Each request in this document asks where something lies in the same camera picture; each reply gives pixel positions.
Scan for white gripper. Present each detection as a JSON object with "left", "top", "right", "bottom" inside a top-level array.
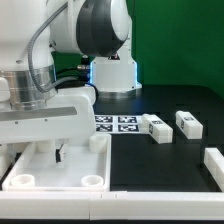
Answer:
[{"left": 0, "top": 87, "right": 96, "bottom": 164}]

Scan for white desk top tray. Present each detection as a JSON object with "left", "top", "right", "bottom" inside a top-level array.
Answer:
[{"left": 2, "top": 134, "right": 111, "bottom": 192}]

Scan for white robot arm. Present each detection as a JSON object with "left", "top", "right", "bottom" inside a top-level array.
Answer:
[{"left": 0, "top": 0, "right": 139, "bottom": 150}]

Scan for paper sheet with markers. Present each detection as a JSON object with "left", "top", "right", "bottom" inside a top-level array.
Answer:
[{"left": 95, "top": 115, "right": 147, "bottom": 134}]

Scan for white left fence block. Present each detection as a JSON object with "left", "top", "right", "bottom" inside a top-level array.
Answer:
[{"left": 0, "top": 145, "right": 11, "bottom": 178}]

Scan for white fence block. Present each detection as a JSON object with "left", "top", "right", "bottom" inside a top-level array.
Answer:
[
  {"left": 204, "top": 148, "right": 224, "bottom": 192},
  {"left": 0, "top": 145, "right": 11, "bottom": 178}
]

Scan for white front fence bar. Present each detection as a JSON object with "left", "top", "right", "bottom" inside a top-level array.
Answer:
[{"left": 0, "top": 192, "right": 224, "bottom": 220}]

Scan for white right fence block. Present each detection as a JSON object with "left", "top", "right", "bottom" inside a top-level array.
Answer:
[{"left": 204, "top": 148, "right": 224, "bottom": 192}]

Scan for grey braided cable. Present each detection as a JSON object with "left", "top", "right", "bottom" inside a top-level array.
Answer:
[{"left": 27, "top": 1, "right": 78, "bottom": 94}]

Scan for black cables at base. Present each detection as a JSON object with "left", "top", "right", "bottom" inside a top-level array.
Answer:
[{"left": 54, "top": 66, "right": 100, "bottom": 98}]

